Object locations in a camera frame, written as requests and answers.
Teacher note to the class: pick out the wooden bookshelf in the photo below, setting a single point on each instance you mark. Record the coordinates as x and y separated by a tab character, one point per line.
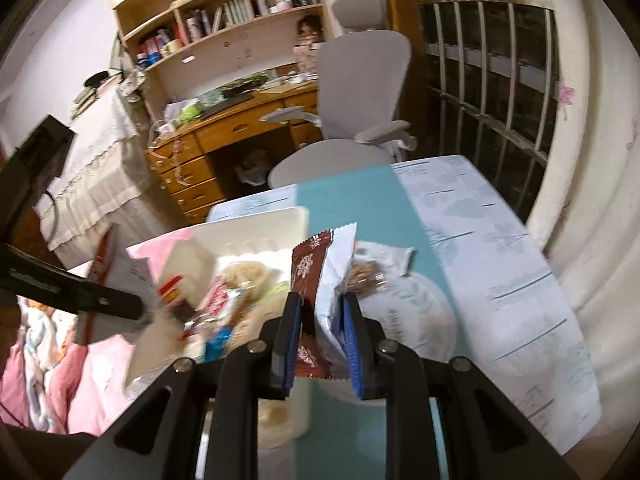
220	30

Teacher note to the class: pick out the white storage box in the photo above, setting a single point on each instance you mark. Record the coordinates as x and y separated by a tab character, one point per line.
255	232

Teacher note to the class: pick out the pink blanket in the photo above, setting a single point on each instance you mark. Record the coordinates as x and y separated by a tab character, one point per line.
55	375

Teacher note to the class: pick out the white curtain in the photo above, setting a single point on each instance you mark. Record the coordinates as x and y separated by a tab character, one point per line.
595	185

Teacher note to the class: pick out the doll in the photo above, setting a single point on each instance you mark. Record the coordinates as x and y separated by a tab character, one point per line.
307	42

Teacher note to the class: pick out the metal window grille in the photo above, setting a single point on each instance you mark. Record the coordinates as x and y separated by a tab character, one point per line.
480	60

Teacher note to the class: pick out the blue white printed tablecloth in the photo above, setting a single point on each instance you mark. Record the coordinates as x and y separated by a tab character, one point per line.
500	285

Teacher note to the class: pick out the white office chair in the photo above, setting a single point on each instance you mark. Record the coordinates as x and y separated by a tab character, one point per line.
360	90

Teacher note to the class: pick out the round rice cake packet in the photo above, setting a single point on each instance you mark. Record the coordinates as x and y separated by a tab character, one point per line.
245	274

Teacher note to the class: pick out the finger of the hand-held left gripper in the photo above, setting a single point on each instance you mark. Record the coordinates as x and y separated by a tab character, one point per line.
75	292

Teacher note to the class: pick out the blue candy wrapper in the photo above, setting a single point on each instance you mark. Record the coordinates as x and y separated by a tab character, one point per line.
219	344

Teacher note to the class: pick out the red packet with barcode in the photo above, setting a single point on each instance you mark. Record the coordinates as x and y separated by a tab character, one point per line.
102	260

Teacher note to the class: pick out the white nut snack packet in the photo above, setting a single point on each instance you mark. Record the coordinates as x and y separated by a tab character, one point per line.
335	280

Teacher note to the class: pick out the wooden desk with drawers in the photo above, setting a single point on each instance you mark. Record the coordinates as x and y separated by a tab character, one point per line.
235	130

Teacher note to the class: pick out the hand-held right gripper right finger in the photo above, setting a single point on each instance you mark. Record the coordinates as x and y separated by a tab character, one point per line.
356	350

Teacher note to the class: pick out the brown snowflake snack packet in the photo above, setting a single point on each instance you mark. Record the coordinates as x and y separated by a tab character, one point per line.
307	270

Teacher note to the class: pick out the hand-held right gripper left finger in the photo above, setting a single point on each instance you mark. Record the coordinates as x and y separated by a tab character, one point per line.
292	350

